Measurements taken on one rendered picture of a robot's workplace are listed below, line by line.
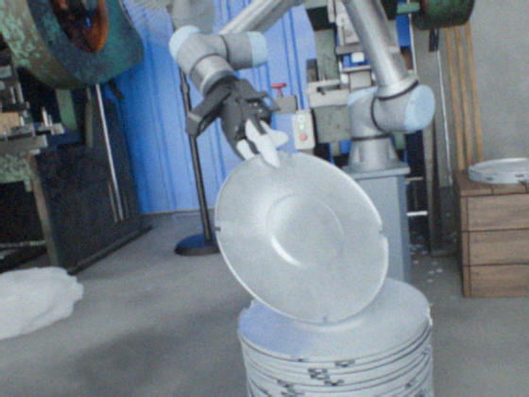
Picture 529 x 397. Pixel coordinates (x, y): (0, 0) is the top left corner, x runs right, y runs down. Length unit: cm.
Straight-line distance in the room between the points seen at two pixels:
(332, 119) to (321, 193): 118
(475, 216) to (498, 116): 198
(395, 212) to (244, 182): 74
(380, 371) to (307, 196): 30
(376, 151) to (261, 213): 72
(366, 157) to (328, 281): 72
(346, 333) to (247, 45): 58
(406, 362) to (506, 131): 291
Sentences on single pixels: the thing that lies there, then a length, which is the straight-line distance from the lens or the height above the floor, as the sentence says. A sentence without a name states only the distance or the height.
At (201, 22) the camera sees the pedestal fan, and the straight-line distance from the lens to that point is 246.
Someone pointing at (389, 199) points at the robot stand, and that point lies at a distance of 138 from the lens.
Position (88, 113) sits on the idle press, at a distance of 289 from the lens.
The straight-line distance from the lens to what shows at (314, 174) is 79.
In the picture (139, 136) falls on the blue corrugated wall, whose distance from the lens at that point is 368.
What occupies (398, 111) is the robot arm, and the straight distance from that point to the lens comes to 128.
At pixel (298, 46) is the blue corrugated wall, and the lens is 334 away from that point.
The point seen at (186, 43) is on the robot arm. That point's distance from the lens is 93.
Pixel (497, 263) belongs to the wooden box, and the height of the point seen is 12.
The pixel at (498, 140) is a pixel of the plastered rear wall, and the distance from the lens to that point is 346.
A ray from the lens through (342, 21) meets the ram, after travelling 210.
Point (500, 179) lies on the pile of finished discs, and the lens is 158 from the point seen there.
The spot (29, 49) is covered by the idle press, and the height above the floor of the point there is 109.
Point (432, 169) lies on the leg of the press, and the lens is 191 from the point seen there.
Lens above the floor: 65
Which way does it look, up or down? 11 degrees down
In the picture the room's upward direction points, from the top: 8 degrees counter-clockwise
